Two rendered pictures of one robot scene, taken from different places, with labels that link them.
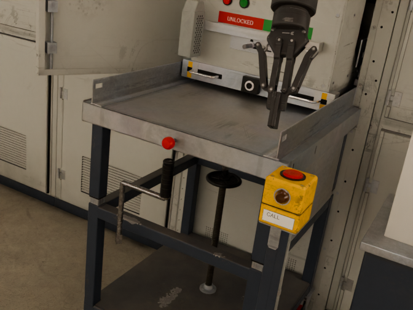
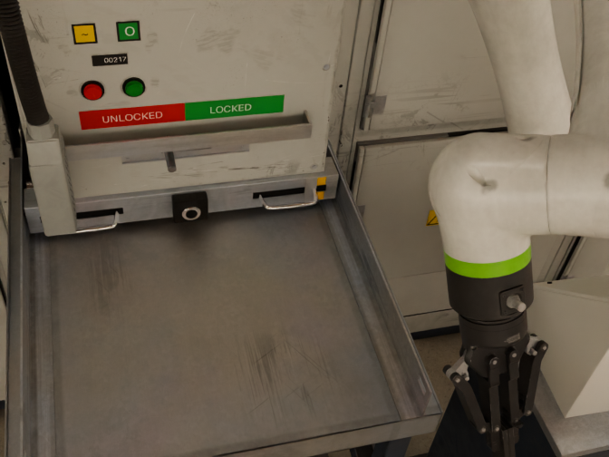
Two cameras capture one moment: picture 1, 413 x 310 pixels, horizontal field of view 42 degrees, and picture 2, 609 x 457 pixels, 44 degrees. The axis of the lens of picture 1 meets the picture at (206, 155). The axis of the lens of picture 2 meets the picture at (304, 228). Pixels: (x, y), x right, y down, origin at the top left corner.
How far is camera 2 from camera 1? 1.13 m
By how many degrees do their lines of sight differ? 45
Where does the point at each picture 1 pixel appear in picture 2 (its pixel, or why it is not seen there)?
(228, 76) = (138, 206)
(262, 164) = (399, 428)
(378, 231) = (553, 412)
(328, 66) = (319, 139)
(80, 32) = not seen: outside the picture
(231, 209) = not seen: hidden behind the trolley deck
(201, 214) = not seen: hidden behind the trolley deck
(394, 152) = (381, 167)
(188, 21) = (54, 181)
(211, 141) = (310, 440)
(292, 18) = (518, 333)
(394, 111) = (377, 121)
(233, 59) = (135, 177)
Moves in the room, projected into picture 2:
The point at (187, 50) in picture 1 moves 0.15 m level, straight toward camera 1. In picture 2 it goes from (66, 225) to (124, 283)
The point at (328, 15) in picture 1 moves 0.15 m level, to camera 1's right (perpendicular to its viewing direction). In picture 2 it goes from (309, 69) to (376, 40)
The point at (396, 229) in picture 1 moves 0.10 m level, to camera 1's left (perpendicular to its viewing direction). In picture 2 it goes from (580, 408) to (544, 443)
